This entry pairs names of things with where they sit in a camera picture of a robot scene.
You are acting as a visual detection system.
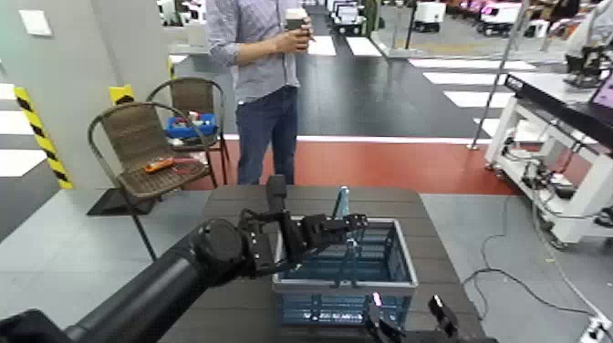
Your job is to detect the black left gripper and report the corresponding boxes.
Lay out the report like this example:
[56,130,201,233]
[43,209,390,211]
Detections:
[239,209,369,278]

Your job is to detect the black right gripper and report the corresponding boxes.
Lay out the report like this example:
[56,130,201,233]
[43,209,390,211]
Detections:
[366,293,499,343]

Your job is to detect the teal crate handle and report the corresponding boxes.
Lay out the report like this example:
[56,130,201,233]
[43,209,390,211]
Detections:
[331,185,360,288]

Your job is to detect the blue crate with grey rim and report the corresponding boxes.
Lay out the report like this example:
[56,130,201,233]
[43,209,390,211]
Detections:
[272,217,419,329]

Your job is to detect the green paper cup white lid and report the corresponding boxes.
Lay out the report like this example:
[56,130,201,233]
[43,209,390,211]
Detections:
[285,6,310,34]

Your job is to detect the checked shirt person right forearm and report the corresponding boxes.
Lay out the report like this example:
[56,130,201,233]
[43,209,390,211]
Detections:
[234,37,284,66]

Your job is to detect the checked shirt person right hand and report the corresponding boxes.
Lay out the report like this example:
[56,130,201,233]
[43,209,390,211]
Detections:
[277,26,315,54]

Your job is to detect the person in checked shirt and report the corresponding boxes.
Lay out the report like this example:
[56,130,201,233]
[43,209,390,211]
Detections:
[204,0,315,186]

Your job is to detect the blue plastic bin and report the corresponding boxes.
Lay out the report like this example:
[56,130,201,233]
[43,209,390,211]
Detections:
[164,112,219,140]

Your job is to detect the white power strip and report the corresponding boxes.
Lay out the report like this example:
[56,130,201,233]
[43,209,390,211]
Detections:
[579,316,613,343]

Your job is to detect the black power adapters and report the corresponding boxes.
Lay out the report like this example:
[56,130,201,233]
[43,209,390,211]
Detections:
[519,160,578,203]

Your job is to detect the orange hand tool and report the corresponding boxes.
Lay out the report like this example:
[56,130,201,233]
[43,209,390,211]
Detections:
[144,158,176,173]

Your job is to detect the brown wicker chair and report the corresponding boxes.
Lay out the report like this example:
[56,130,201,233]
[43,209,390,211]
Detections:
[147,77,231,189]
[87,101,212,264]

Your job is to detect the white workbench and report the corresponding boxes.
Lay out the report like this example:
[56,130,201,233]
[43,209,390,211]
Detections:
[484,71,613,245]

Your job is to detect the slanted metal pole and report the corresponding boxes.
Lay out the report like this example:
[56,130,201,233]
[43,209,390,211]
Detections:
[468,0,532,151]

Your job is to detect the black floor plate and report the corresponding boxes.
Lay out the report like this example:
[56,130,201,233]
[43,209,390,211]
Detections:
[87,188,157,216]

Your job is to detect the white counter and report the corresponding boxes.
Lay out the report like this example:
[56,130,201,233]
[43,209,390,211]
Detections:
[167,21,212,61]

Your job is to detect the short yellow black corner guard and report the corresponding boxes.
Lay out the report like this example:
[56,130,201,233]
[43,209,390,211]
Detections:
[109,84,136,107]

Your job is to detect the white cart robot pink top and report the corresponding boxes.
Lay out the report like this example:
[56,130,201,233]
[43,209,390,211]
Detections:
[478,2,523,38]

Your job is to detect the black stand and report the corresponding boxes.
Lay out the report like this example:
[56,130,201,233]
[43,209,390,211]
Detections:
[565,45,612,89]

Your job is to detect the laptop with purple screen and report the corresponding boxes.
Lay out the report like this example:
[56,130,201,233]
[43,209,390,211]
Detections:
[587,71,613,114]

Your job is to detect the tall yellow black corner guard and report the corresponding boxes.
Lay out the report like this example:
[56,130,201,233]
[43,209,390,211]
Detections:
[14,86,76,191]

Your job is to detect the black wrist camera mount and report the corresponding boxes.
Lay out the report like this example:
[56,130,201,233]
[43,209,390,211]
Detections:
[265,174,288,214]

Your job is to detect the black floor cable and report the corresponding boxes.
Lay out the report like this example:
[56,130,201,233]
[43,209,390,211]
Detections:
[462,196,599,319]

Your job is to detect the red cable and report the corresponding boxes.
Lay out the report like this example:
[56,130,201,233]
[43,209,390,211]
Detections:
[170,157,207,176]

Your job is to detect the white wall plate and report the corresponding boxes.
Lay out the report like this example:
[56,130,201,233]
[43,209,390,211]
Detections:
[18,9,54,38]

